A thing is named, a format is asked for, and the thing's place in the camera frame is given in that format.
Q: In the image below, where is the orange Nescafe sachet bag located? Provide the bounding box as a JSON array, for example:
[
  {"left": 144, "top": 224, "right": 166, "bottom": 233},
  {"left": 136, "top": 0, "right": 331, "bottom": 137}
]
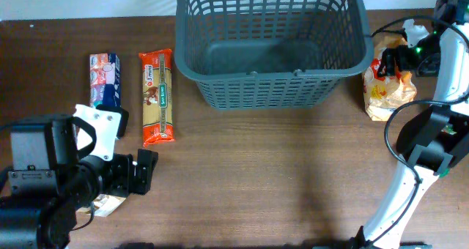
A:
[{"left": 362, "top": 36, "right": 417, "bottom": 122}]

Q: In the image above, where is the Kleenex tissue multipack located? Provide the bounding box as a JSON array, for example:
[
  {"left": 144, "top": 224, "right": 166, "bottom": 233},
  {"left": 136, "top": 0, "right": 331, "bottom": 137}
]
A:
[{"left": 89, "top": 53, "right": 121, "bottom": 108}]

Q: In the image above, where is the green lid jar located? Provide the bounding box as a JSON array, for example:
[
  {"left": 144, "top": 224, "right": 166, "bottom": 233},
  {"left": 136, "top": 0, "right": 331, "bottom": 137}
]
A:
[{"left": 442, "top": 124, "right": 457, "bottom": 135}]

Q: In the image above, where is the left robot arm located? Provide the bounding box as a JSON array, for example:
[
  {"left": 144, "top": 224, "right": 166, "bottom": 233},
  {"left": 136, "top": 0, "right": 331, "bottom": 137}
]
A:
[{"left": 1, "top": 115, "right": 158, "bottom": 248}]

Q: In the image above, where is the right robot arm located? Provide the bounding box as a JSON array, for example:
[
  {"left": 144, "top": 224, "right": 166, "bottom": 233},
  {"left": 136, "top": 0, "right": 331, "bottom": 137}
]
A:
[{"left": 345, "top": 0, "right": 468, "bottom": 248}]

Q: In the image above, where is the orange spaghetti pasta pack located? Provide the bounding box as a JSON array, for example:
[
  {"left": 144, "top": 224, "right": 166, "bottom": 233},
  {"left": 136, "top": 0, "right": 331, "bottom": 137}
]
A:
[{"left": 139, "top": 49, "right": 175, "bottom": 147}]

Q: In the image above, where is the clear brown snack bag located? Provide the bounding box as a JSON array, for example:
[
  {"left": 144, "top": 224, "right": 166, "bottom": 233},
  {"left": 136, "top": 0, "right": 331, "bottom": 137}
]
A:
[{"left": 93, "top": 194, "right": 125, "bottom": 218}]

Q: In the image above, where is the grey plastic shopping basket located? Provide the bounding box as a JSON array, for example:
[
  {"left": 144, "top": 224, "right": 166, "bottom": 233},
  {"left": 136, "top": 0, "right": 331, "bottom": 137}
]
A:
[{"left": 174, "top": 0, "right": 374, "bottom": 110}]

